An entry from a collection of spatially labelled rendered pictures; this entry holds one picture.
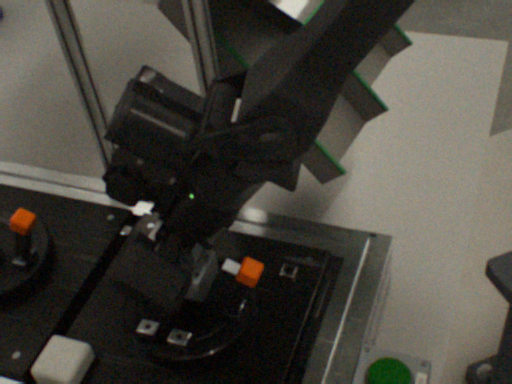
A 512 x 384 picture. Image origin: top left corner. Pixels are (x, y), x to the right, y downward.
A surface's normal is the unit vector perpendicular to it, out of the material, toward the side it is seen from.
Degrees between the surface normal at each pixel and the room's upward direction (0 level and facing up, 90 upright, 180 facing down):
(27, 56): 0
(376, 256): 0
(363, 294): 0
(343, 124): 45
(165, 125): 53
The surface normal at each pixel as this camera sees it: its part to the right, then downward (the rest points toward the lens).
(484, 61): -0.09, -0.71
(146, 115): 0.27, 0.07
